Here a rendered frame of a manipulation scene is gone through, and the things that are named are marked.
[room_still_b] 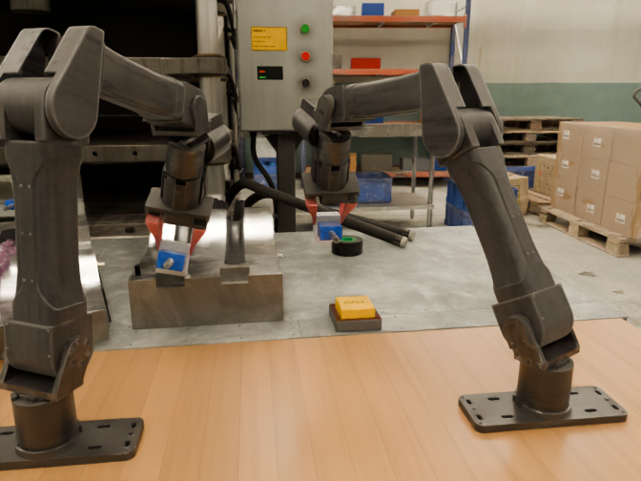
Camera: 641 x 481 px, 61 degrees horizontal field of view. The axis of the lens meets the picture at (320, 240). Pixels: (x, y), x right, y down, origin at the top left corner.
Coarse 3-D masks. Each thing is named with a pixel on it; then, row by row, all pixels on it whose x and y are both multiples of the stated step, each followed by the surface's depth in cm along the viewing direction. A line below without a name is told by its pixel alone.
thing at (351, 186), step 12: (324, 168) 96; (336, 168) 97; (312, 180) 101; (324, 180) 98; (336, 180) 98; (348, 180) 102; (312, 192) 99; (324, 192) 99; (336, 192) 99; (348, 192) 99
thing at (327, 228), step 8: (320, 216) 106; (328, 216) 107; (336, 216) 107; (320, 224) 104; (328, 224) 104; (336, 224) 104; (320, 232) 103; (328, 232) 103; (336, 232) 103; (320, 240) 108; (328, 240) 108; (336, 240) 99
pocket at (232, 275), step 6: (222, 270) 97; (228, 270) 97; (234, 270) 98; (240, 270) 98; (246, 270) 98; (222, 276) 98; (228, 276) 98; (234, 276) 98; (240, 276) 98; (246, 276) 98; (222, 282) 97; (228, 282) 94; (234, 282) 94; (240, 282) 94; (246, 282) 94
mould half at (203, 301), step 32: (224, 224) 118; (256, 224) 119; (192, 256) 106; (224, 256) 106; (256, 256) 105; (160, 288) 92; (192, 288) 93; (224, 288) 93; (256, 288) 94; (160, 320) 93; (192, 320) 94; (224, 320) 95; (256, 320) 96
